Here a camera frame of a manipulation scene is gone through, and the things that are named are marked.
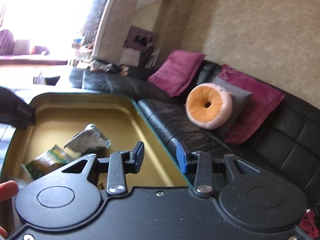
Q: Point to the white wall calendar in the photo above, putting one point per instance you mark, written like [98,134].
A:
[130,56]

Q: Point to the dark grey cushion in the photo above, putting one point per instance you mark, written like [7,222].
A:
[237,97]

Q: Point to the purple tufted chaise sofa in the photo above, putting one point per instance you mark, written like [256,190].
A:
[15,56]

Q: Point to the dark wall poster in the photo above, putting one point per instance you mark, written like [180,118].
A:
[142,36]

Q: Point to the large pink cushion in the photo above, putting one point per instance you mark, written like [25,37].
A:
[255,105]

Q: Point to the crumpled cloth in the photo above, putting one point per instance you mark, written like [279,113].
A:
[105,67]

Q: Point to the grey square cushion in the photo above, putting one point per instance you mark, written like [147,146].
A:
[22,46]

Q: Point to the green snack packet yellow label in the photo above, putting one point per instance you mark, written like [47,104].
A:
[47,161]

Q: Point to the white slatted panel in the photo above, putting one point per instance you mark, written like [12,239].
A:
[40,78]

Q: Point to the black leather sofa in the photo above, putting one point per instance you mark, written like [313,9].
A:
[175,120]

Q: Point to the small white cluttered table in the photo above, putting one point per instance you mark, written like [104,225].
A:
[80,47]

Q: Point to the orange donut pillow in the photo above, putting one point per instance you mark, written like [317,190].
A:
[208,105]

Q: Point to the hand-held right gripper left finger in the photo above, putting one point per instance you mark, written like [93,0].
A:
[138,157]

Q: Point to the green metal tin tray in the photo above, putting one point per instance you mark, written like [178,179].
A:
[62,115]

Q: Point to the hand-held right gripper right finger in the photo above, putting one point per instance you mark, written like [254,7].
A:
[182,160]

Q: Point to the leaning picture frames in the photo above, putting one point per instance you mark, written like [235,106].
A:
[151,58]

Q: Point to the pale green silver snack packet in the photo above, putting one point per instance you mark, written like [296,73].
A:
[87,140]

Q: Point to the person's left hand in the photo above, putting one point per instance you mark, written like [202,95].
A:
[7,190]

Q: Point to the red tasselled cloth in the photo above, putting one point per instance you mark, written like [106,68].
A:
[310,223]

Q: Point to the patterned curtain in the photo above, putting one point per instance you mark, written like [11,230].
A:
[96,12]

